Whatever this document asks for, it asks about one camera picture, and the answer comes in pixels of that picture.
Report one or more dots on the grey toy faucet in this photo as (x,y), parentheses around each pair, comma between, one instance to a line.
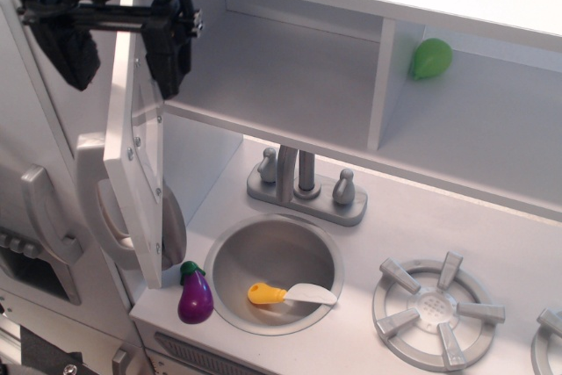
(286,177)

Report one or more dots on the white toy microwave door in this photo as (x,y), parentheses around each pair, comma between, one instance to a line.
(119,171)

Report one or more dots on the round metal sink bowl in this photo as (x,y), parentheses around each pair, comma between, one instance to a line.
(279,250)

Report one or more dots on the grey ice dispenser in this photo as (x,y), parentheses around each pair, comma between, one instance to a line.
(27,262)

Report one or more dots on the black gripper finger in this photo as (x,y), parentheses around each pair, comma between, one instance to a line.
(168,54)
(72,52)

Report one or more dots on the grey fridge door handle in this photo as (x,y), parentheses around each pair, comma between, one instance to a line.
(46,216)

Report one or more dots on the grey toy wall phone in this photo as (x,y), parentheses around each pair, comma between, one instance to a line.
(173,230)

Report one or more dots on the yellow handled toy knife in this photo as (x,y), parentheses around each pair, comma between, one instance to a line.
(263,294)

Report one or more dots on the grey oven door handle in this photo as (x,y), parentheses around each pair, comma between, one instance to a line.
(120,362)

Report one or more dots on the purple toy eggplant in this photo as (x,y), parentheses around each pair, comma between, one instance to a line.
(196,303)

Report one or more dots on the green toy pear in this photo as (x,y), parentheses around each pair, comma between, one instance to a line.
(431,58)

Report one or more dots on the grey toy stove burner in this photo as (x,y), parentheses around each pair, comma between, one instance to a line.
(433,315)

